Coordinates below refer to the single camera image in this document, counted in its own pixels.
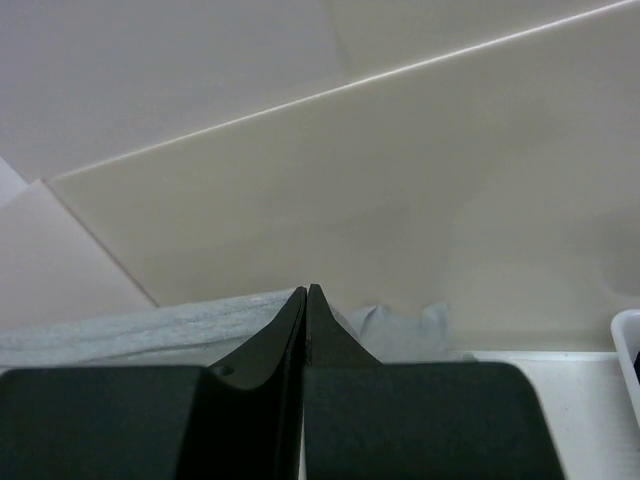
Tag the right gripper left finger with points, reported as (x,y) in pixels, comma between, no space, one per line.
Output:
(246,420)

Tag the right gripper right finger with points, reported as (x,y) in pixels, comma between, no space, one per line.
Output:
(336,378)

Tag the white plastic basket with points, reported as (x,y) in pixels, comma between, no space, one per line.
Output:
(625,334)

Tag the grey tank top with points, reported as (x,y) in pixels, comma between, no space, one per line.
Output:
(202,333)

